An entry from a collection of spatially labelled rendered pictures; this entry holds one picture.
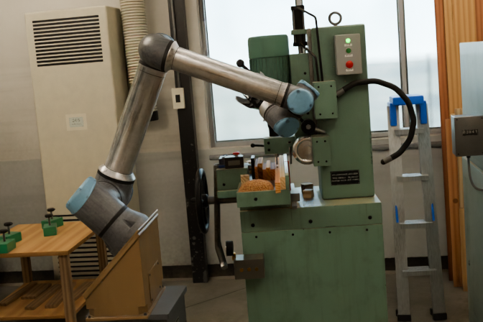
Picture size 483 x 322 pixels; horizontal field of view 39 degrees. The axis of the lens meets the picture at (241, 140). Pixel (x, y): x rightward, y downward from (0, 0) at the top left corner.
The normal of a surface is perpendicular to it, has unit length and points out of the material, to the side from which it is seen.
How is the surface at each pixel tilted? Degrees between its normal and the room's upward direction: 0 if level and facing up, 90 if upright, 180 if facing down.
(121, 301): 90
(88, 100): 90
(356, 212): 90
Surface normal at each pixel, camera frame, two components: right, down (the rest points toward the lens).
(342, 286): -0.05, 0.12
